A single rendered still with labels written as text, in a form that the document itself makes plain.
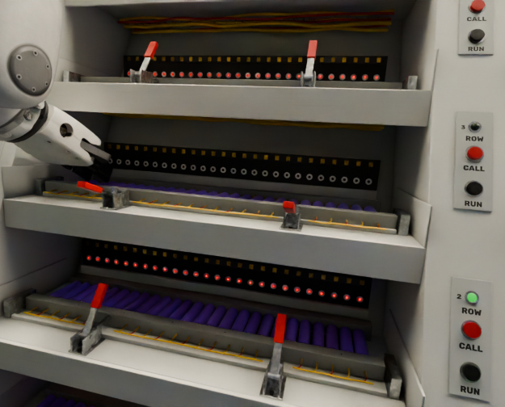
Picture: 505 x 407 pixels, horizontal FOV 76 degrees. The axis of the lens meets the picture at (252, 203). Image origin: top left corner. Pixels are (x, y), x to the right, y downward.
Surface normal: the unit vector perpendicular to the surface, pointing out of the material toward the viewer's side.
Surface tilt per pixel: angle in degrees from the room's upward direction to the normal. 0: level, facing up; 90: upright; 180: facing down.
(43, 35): 93
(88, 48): 90
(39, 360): 111
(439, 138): 90
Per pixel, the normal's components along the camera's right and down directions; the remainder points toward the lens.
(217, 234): -0.22, 0.16
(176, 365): 0.06, -0.98
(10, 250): 0.97, 0.10
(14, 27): 0.81, 0.14
